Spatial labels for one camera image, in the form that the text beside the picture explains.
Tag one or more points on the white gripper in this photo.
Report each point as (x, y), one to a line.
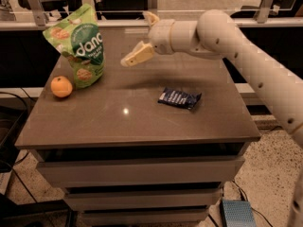
(161, 37)

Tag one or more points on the green rice chip bag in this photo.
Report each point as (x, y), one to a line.
(77, 38)

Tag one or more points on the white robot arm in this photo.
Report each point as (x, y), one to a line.
(215, 35)

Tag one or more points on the dark blue snack packet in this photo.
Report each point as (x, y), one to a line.
(179, 99)

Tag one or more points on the orange fruit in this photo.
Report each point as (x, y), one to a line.
(61, 86)

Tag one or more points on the grey drawer cabinet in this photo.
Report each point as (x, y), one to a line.
(123, 158)

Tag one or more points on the metal railing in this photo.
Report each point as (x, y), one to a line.
(247, 13)

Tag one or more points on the black bin at left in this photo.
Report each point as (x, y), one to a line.
(11, 124)

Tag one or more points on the blue box on floor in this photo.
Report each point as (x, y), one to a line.
(237, 214)

